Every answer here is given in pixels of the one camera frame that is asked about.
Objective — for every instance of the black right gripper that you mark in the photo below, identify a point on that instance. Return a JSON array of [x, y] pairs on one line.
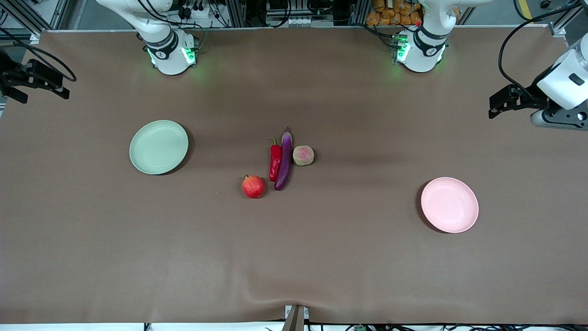
[[14, 75]]

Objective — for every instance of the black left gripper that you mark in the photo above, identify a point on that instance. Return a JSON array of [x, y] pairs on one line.
[[526, 99]]

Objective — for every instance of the pink yellow peach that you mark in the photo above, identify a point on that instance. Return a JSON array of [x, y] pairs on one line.
[[303, 155]]

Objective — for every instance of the red pomegranate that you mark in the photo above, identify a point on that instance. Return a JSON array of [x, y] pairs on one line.
[[253, 187]]

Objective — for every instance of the purple eggplant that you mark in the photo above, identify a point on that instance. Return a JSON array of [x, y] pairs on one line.
[[285, 161]]

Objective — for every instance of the red chili pepper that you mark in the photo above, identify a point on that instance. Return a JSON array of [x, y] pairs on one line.
[[274, 161]]

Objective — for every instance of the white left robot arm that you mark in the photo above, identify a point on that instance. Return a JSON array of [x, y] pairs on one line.
[[422, 53]]

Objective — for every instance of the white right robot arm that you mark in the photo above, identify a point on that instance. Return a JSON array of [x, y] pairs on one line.
[[170, 59]]

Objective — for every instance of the pink plate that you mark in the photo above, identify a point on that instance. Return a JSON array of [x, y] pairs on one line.
[[449, 205]]

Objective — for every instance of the pale green plate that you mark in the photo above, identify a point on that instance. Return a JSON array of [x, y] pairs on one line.
[[158, 147]]

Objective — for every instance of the orange packaged goods pile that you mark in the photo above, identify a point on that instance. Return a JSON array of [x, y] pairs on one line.
[[390, 14]]

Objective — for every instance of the white power strip with plugs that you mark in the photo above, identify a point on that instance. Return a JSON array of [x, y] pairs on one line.
[[195, 11]]

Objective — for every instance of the brown tablecloth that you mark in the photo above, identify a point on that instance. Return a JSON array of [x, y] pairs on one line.
[[321, 257]]

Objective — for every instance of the aluminium frame rail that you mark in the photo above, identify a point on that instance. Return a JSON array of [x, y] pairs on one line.
[[558, 30], [27, 14]]

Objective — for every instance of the grey table edge bracket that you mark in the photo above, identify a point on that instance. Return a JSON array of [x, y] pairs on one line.
[[295, 318]]

